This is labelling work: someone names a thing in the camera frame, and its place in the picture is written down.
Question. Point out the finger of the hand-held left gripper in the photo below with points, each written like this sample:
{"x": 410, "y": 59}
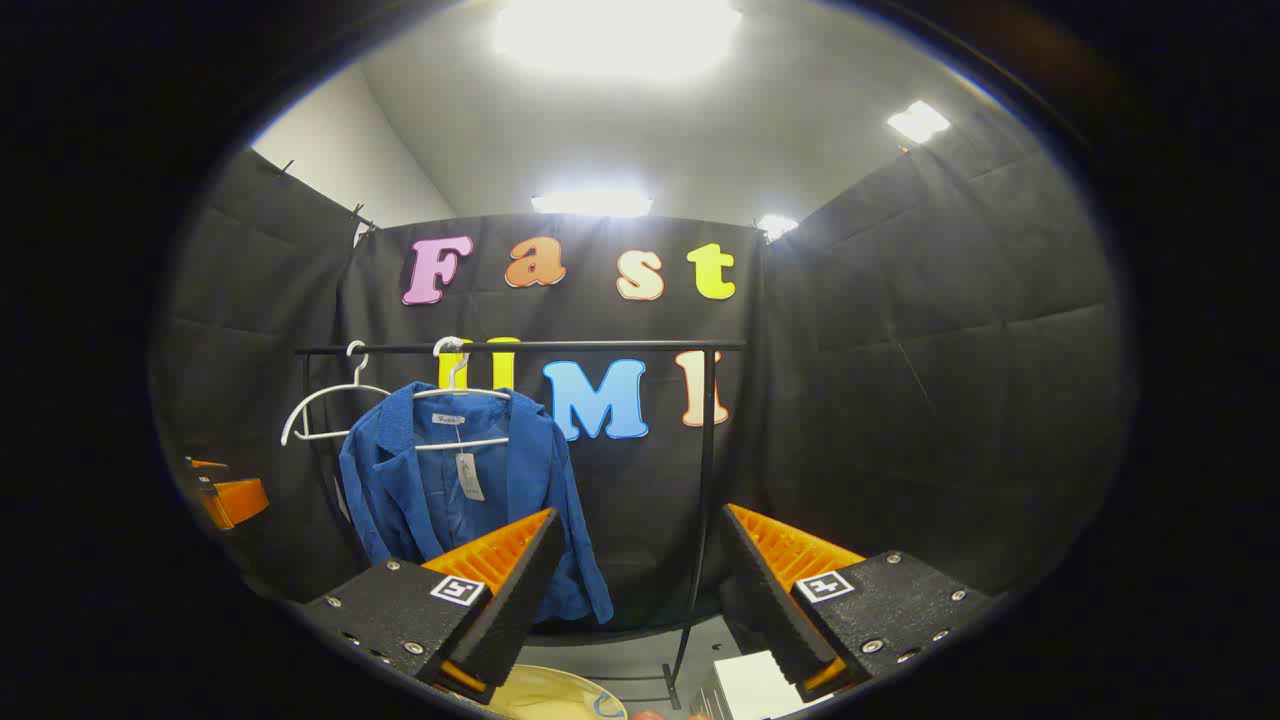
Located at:
{"x": 238, "y": 502}
{"x": 208, "y": 466}

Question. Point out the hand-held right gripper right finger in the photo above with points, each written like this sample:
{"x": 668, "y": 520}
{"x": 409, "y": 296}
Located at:
{"x": 770, "y": 600}

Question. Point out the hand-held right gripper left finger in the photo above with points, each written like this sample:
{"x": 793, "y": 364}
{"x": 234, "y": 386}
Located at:
{"x": 520, "y": 600}

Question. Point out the white jacket hanger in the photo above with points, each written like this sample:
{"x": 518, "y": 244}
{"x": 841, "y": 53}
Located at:
{"x": 462, "y": 392}

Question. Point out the white empty hanger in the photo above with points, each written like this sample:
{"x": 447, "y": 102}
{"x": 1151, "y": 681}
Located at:
{"x": 330, "y": 395}

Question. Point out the black metal clothes rack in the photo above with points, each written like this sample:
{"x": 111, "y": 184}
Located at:
{"x": 600, "y": 346}

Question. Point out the white box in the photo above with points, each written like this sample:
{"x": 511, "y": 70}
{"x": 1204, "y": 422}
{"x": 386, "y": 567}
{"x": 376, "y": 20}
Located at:
{"x": 760, "y": 685}

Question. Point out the black backdrop cloth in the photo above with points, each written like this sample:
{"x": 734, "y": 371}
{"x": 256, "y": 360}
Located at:
{"x": 900, "y": 400}

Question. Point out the ceiling light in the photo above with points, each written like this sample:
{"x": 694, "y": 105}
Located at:
{"x": 918, "y": 121}
{"x": 778, "y": 226}
{"x": 590, "y": 203}
{"x": 615, "y": 35}

